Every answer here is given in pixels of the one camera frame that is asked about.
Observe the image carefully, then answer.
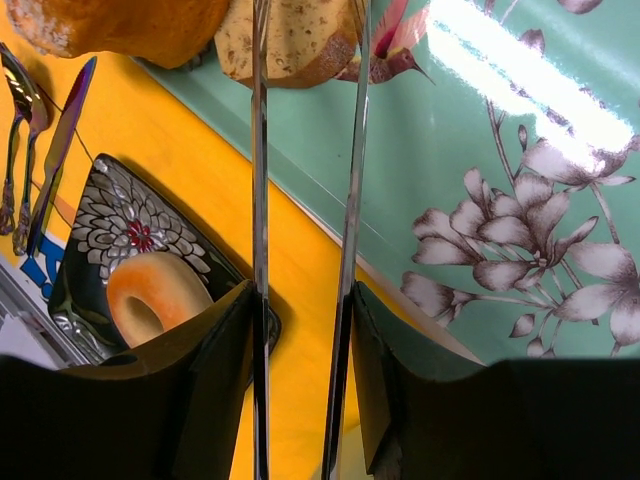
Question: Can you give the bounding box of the iridescent spoon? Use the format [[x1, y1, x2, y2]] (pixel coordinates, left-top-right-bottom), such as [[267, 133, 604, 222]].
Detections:
[[1, 43, 31, 235]]

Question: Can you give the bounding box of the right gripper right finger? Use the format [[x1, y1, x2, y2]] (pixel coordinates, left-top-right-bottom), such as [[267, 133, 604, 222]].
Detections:
[[352, 283, 639, 479]]

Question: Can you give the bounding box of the sugared bundt cake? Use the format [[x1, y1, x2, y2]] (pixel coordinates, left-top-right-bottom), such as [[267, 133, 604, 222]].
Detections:
[[4, 0, 229, 69]]

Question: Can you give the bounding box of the green floral tray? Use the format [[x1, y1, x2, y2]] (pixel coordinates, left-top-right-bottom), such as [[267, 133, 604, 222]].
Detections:
[[134, 0, 640, 369]]

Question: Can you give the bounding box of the orange glazed bagel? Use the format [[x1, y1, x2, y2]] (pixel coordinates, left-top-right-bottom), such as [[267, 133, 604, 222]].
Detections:
[[106, 252, 213, 348]]

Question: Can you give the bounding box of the yellow placemat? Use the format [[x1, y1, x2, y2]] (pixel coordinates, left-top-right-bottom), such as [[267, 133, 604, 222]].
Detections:
[[0, 0, 391, 480]]

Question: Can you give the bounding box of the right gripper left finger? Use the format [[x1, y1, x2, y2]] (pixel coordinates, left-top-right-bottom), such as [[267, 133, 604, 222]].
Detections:
[[1, 281, 252, 479]]

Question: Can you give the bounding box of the black floral square plate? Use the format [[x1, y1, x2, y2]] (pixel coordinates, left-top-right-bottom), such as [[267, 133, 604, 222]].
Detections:
[[47, 153, 282, 369]]

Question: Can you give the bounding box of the brown bread slice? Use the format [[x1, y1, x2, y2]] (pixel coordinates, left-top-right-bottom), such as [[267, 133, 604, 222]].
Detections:
[[214, 0, 364, 89]]

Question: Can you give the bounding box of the iridescent knife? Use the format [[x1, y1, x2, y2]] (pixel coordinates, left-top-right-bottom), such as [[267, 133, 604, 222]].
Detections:
[[26, 56, 98, 257]]

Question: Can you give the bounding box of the iridescent fork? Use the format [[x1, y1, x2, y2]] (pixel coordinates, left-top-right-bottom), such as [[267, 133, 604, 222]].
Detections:
[[12, 85, 49, 256]]

